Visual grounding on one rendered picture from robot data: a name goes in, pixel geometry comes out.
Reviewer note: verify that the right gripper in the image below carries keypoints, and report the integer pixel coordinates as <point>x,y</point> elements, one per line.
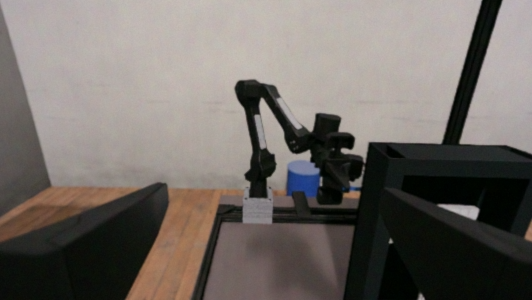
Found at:
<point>335,172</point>

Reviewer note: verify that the black rack frame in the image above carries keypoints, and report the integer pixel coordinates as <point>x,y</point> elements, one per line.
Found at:
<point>498,200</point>

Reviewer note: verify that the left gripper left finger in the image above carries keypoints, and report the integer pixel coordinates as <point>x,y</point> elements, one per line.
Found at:
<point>95,255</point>

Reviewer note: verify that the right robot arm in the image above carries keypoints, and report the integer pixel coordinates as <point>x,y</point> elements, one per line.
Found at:
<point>297,137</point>

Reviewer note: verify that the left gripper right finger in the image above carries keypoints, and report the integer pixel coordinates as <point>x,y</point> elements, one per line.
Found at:
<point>453,257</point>

